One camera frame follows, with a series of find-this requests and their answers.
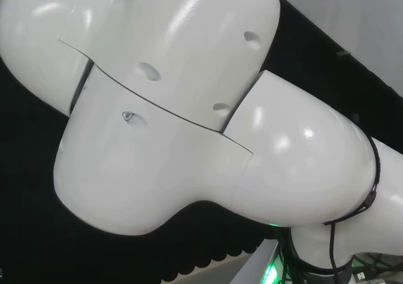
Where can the black bench cloth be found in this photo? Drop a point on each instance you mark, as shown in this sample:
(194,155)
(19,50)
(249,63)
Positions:
(31,202)

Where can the small silver plug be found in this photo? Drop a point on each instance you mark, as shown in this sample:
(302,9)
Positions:
(361,276)

